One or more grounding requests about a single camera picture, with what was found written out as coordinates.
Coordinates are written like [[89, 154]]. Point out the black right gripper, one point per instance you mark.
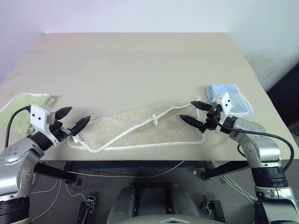
[[211, 121]]

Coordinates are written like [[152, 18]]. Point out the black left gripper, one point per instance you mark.
[[59, 131]]

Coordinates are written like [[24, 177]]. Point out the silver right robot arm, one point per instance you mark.
[[264, 149]]

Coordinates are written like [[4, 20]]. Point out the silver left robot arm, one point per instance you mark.
[[14, 154]]

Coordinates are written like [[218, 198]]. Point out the folded blue towel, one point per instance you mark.
[[238, 98]]

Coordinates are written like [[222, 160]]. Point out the folded green towel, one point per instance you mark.
[[14, 109]]

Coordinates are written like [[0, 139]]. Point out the beige towel with white trim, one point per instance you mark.
[[140, 135]]

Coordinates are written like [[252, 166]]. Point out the grey rounded shape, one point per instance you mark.
[[184, 203], [122, 203]]

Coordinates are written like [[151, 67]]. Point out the pale shell with diamond mark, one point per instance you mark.
[[172, 219]]

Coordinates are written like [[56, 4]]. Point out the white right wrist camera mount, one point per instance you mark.
[[224, 101]]

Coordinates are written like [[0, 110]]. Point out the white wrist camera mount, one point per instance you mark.
[[224, 101], [38, 115]]

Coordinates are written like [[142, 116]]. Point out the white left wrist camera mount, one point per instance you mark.
[[38, 115]]

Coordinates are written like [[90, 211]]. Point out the black table frame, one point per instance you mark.
[[140, 166]]

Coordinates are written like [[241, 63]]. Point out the black floor bracket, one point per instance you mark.
[[87, 203], [213, 208]]

